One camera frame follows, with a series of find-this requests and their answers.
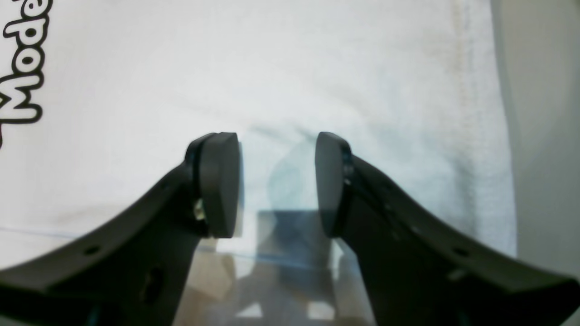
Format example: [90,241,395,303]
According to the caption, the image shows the white printed t-shirt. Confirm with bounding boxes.
[1,0,517,268]

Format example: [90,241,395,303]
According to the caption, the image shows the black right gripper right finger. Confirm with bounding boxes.
[315,132,580,326]

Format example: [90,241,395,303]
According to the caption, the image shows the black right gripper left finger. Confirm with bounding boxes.
[0,132,240,326]

